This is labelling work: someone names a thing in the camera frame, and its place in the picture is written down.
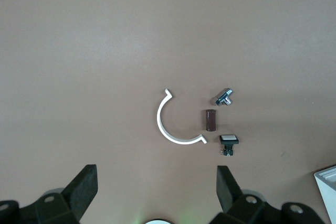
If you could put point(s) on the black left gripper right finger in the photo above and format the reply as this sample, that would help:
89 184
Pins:
231 197

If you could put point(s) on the brown cylindrical capacitor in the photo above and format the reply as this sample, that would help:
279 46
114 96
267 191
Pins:
209 120

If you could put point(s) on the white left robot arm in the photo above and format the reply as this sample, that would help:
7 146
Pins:
157 222

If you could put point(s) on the silver metal tee fitting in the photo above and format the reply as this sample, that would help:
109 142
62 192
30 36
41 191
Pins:
222 96

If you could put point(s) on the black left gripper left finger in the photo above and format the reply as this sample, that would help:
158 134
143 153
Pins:
78 190

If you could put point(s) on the black push button white cap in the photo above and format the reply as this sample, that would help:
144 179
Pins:
229 139

